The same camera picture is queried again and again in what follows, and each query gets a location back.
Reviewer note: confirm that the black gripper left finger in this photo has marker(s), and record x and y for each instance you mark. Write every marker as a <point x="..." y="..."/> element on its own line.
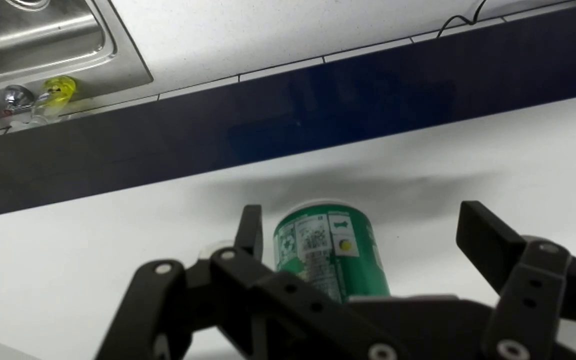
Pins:
<point x="261" y="312"/>

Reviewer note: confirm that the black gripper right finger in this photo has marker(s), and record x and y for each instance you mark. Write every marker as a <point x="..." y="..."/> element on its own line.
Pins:
<point x="535" y="281"/>

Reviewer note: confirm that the green soda can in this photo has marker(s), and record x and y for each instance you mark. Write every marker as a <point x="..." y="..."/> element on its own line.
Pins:
<point x="330" y="247"/>

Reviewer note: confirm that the yellow soap bottle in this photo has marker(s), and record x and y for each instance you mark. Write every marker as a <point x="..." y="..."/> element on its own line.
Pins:
<point x="57" y="94"/>

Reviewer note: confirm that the stainless double sink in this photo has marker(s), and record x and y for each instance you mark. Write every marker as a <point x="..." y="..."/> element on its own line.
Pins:
<point x="79" y="39"/>

